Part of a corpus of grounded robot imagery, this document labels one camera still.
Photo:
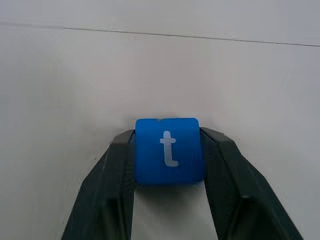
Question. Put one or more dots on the blue tile letter t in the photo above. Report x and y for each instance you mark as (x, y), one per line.
(150, 160)

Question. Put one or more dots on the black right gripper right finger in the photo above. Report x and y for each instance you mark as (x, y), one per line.
(237, 190)

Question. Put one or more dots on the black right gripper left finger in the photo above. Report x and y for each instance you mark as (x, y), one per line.
(107, 187)

